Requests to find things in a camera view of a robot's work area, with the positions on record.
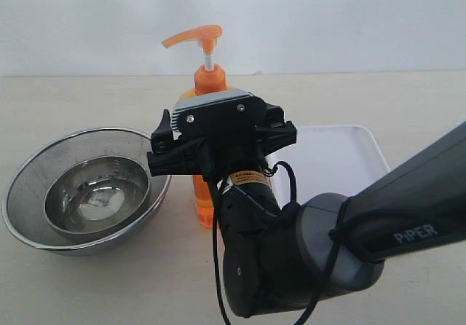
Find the white rectangular plastic tray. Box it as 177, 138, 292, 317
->
267, 125, 390, 205

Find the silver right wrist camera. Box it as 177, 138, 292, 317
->
170, 89, 266, 138

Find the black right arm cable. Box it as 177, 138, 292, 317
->
203, 146, 365, 325

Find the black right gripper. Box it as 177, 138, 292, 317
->
146, 103, 297, 183

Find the small stainless steel bowl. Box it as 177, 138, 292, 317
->
44, 156, 151, 241

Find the steel mesh colander bowl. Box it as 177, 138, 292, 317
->
2, 128, 171, 257

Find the orange pump soap bottle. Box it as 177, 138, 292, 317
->
162, 24, 229, 230

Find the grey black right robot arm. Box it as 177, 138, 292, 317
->
147, 103, 465, 324

